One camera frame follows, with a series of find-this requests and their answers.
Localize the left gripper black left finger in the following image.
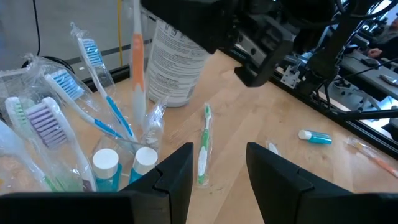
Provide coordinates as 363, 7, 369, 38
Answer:
124, 142, 194, 224

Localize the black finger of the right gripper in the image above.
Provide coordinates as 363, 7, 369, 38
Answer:
141, 0, 240, 54

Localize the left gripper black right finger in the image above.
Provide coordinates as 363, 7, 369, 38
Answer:
245, 142, 398, 224

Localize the small blue mouthwash bottle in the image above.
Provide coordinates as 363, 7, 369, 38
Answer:
129, 146, 159, 184
92, 148, 123, 193

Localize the clear acrylic toothbrush holder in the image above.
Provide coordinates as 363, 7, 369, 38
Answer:
0, 52, 165, 194

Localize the teal toothbrush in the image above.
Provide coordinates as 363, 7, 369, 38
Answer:
297, 129, 333, 146

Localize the orange white toothbrush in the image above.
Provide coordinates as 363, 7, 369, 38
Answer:
346, 136, 398, 180
129, 0, 169, 150

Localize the blue white toothbrush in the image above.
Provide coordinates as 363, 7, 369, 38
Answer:
26, 52, 128, 141
70, 21, 139, 142

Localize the purple white toothbrush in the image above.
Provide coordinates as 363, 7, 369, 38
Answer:
24, 96, 97, 192

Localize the white wipes canister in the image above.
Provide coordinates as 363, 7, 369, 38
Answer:
145, 6, 212, 108

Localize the black computer mouse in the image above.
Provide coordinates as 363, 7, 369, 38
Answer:
360, 57, 379, 67

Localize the grey desk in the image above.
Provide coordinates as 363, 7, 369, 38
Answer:
337, 51, 398, 102

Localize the person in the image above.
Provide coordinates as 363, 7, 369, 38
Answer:
366, 17, 398, 60

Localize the black metal stand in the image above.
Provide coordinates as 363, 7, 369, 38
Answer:
337, 105, 398, 142

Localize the yellow cable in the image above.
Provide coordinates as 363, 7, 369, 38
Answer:
116, 0, 124, 67

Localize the black aluminium table frame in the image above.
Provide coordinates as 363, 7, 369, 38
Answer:
82, 46, 398, 159

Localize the coiled black floor cable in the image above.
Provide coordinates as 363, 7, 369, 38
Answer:
20, 0, 75, 75

